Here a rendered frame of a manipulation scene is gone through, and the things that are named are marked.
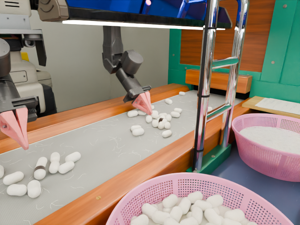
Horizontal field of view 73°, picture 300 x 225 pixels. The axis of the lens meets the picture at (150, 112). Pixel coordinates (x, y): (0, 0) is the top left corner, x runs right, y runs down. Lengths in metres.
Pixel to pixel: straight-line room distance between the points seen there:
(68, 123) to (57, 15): 0.40
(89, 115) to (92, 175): 0.30
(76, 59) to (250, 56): 2.20
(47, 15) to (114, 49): 0.41
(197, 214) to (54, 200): 0.25
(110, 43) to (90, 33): 2.12
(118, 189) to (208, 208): 0.16
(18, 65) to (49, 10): 0.76
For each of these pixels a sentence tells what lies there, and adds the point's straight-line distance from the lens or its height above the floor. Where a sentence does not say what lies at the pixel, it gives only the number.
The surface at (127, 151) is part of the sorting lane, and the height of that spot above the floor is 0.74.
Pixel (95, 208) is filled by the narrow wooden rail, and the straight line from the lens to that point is 0.36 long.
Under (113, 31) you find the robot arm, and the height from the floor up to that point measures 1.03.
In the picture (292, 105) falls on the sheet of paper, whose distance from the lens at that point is 0.90.
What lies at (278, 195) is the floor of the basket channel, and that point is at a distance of 0.58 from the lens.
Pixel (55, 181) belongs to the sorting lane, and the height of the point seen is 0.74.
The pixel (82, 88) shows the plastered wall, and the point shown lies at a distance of 2.86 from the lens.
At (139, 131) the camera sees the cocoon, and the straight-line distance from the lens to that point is 0.59.
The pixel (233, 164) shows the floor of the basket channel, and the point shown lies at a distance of 0.64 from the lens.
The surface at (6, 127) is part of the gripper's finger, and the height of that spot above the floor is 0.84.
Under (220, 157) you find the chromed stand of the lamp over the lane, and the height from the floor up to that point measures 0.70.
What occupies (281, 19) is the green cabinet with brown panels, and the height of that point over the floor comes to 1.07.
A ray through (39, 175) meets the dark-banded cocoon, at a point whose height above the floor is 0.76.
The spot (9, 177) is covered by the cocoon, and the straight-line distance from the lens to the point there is 0.50.
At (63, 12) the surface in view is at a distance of 0.36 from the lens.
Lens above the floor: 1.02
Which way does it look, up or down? 21 degrees down
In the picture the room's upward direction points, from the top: straight up
